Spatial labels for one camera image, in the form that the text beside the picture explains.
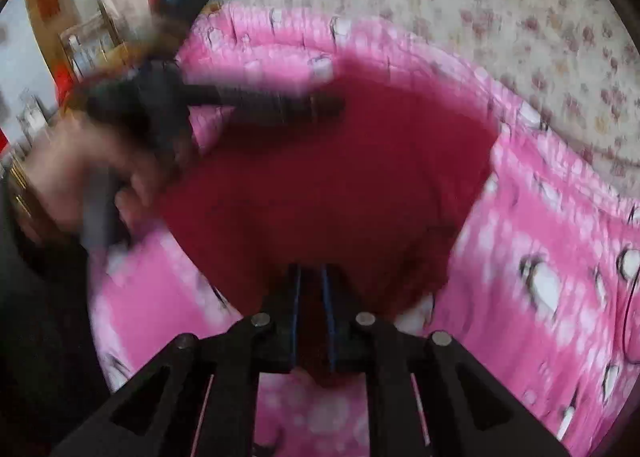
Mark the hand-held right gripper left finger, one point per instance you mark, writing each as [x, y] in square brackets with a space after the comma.
[296, 317]

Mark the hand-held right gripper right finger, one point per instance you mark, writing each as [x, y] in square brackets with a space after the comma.
[327, 317]

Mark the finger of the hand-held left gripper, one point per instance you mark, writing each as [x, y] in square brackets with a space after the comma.
[270, 104]

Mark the dark red garment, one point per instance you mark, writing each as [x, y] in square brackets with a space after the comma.
[325, 187]

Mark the person's left hand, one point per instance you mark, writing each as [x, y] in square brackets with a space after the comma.
[60, 162]

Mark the wooden cabinet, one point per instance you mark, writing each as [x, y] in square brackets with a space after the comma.
[75, 27]

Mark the pink printed blanket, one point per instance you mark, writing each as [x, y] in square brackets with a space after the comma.
[525, 287]

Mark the white floral bed sheet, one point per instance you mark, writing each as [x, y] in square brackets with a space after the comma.
[500, 37]

